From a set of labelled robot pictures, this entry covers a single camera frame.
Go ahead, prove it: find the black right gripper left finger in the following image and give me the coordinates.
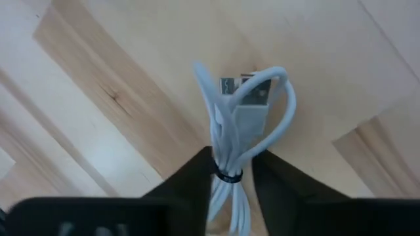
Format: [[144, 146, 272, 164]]
[[6, 146, 216, 236]]

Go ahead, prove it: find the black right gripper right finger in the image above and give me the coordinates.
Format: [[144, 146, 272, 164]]
[[252, 149, 420, 236]]

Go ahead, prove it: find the white USB-C cable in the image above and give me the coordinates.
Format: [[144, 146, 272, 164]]
[[192, 60, 298, 236]]

